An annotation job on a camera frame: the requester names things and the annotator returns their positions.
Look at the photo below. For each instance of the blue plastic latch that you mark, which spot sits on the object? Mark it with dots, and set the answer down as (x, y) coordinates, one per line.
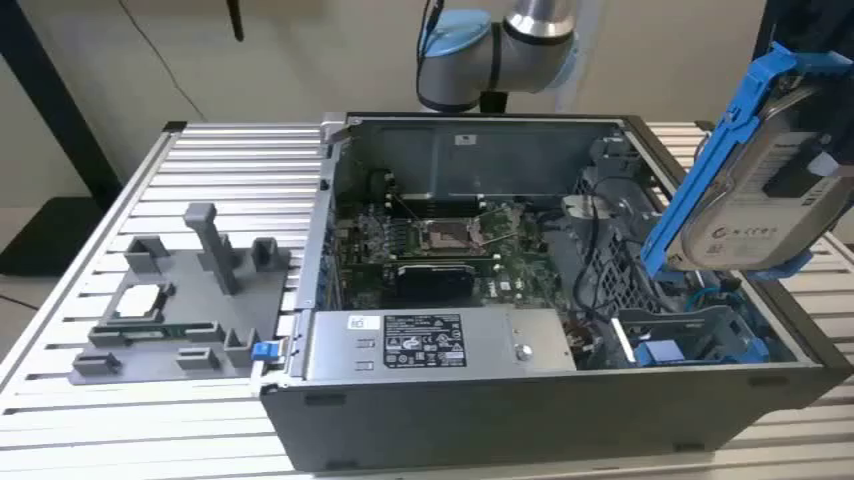
(265, 350)

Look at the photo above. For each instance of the black fan shroud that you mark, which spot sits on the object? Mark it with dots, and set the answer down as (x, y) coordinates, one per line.
(434, 282)

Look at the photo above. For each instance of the silver CPU plate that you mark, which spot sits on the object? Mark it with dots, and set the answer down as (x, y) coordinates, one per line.
(141, 302)

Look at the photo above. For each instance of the black open PC case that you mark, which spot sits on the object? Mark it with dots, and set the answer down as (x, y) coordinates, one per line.
(467, 425)

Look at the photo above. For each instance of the grey plastic parts rack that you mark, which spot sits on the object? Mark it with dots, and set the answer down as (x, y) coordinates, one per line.
(194, 300)

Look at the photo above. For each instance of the disk bay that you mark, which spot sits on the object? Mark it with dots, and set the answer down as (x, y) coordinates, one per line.
(708, 330)

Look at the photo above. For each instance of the black frame post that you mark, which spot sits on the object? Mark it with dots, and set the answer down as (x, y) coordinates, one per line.
(47, 90)

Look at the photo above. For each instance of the black antenna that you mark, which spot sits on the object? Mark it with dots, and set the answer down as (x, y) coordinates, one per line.
(235, 20)

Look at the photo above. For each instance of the hard disk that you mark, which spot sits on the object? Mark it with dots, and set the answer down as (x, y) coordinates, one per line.
(754, 220)

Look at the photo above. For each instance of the thin metal locking lever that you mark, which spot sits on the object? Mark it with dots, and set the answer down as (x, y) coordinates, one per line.
(502, 232)

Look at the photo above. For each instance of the green motherboard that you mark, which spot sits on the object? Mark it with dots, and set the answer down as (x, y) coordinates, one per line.
(521, 285)

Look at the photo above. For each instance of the silver power supply with label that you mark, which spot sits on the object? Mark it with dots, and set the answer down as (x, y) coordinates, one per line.
(334, 350)

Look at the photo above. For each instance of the CPU socket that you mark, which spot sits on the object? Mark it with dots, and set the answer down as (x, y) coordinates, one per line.
(443, 235)

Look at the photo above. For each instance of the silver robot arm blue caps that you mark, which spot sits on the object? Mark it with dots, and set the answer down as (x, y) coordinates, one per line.
(534, 50)

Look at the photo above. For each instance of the green RAM stick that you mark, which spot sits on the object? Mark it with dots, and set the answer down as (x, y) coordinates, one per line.
(174, 330)

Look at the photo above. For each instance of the grey perforated drive cage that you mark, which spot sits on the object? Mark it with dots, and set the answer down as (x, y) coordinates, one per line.
(601, 250)

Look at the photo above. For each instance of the black RAM slot bank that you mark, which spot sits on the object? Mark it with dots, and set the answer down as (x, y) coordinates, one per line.
(434, 205)

